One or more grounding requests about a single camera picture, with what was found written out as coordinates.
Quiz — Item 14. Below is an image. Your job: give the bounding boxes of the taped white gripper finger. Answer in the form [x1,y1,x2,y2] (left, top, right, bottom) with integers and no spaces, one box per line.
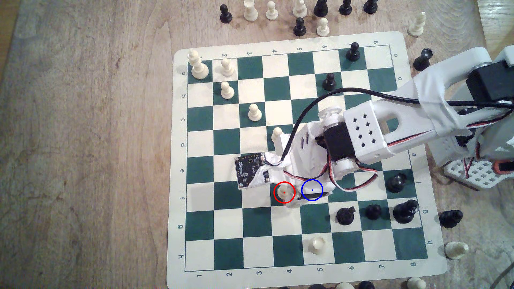
[257,154,286,189]

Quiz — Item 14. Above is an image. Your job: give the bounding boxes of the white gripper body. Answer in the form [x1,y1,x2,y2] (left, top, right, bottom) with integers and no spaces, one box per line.
[280,120,337,195]

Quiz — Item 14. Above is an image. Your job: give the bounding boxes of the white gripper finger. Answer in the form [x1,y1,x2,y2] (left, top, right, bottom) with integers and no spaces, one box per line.
[287,192,334,208]

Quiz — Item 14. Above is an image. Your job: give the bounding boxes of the green and white chess mat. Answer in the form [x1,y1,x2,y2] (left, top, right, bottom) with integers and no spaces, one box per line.
[166,31,448,289]

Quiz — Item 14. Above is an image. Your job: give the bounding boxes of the large black chess piece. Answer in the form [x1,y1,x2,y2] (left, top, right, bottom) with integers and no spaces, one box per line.
[393,199,420,225]

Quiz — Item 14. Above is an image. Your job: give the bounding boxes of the tall white king piece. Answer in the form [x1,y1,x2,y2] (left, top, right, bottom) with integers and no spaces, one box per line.
[187,49,210,79]

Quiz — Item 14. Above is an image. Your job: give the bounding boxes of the white rook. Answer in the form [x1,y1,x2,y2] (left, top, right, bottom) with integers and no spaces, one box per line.
[310,236,326,255]
[243,0,259,22]

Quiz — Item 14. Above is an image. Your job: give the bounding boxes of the black rook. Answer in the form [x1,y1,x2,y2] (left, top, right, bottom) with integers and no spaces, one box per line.
[413,48,434,72]

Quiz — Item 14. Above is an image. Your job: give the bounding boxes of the white bishop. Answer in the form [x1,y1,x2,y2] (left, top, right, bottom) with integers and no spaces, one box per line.
[408,12,427,37]

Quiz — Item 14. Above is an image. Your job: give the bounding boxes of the small orange plastic part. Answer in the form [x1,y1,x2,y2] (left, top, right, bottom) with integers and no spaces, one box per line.
[493,160,514,175]

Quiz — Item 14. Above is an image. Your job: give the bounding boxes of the black camera circuit board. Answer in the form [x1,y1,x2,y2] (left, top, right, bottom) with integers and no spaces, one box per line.
[235,152,266,189]

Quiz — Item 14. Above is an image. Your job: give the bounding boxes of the black camera cable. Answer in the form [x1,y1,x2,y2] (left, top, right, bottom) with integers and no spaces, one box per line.
[280,88,514,163]

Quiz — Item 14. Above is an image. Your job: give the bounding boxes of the red white black servo wires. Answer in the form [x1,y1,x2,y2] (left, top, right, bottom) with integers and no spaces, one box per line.
[317,116,514,191]

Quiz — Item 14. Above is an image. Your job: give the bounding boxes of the white grid base plate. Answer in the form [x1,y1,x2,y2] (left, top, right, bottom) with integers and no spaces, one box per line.
[444,158,514,191]

